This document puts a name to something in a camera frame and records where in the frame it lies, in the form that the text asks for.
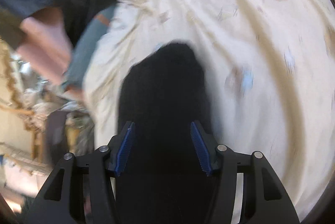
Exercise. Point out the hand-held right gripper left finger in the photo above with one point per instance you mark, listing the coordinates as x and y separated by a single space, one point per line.
125 148

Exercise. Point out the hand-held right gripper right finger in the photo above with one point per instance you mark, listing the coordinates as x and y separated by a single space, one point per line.
200 148

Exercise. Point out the black pants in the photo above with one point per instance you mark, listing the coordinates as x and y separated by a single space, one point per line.
162 95

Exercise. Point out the camouflage jacket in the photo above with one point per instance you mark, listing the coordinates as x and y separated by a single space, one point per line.
83 135

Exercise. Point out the dark folding chair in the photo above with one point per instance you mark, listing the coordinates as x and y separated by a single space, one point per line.
56 132

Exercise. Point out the cream bear printed blanket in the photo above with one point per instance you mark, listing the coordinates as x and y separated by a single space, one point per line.
248 56

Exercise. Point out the teal bed bumper cushion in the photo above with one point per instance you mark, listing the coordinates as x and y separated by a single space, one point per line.
83 51

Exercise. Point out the pink curtain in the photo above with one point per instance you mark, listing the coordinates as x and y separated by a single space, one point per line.
44 43

